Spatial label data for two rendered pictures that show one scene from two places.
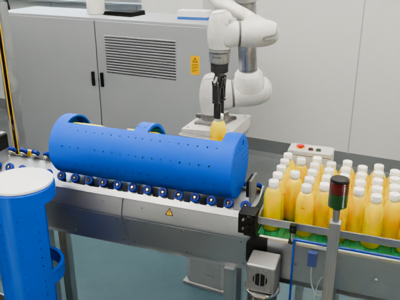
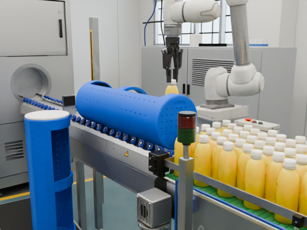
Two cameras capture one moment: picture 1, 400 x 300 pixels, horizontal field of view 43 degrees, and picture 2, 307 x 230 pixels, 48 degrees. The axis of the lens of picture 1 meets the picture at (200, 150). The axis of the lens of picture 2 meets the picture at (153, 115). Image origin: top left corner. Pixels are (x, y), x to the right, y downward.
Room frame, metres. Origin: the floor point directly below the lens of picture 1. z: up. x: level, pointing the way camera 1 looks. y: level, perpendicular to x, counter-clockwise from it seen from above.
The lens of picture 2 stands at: (0.49, -0.96, 1.49)
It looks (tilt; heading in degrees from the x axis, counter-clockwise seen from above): 12 degrees down; 32
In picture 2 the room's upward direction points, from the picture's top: straight up
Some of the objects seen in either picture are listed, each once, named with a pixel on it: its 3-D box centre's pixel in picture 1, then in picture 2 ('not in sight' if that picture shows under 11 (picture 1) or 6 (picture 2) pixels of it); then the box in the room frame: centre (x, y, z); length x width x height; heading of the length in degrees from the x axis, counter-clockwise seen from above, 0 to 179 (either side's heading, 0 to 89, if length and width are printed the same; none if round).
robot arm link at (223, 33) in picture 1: (223, 29); (175, 8); (2.09, -0.10, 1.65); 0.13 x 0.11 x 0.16; 92
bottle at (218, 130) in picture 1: (218, 138); (171, 101); (2.09, -0.08, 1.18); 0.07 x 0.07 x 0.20
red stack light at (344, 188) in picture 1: (339, 186); (187, 121); (1.51, -0.46, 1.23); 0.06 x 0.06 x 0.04
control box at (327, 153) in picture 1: (310, 158); (256, 131); (2.18, -0.51, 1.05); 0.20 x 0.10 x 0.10; 70
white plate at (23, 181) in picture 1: (20, 181); (47, 114); (1.98, 0.78, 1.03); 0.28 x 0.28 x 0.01
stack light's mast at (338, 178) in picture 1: (337, 200); (186, 135); (1.51, -0.46, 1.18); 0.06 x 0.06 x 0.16
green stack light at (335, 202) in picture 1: (337, 199); (186, 133); (1.51, -0.46, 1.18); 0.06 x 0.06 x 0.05
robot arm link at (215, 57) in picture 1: (219, 56); (172, 31); (2.09, -0.08, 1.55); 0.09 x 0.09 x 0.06
